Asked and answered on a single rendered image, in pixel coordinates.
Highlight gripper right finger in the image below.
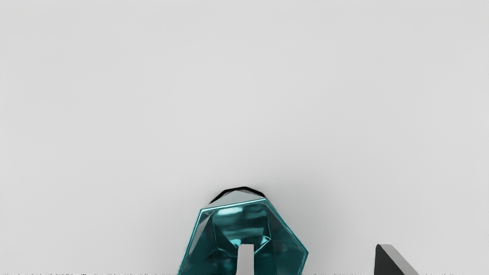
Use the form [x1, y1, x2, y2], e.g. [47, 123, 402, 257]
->
[374, 244, 421, 275]

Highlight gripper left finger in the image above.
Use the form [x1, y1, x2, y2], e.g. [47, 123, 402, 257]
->
[237, 244, 255, 275]

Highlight teal faceted mug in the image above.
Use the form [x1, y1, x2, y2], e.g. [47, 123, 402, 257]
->
[178, 189, 309, 275]

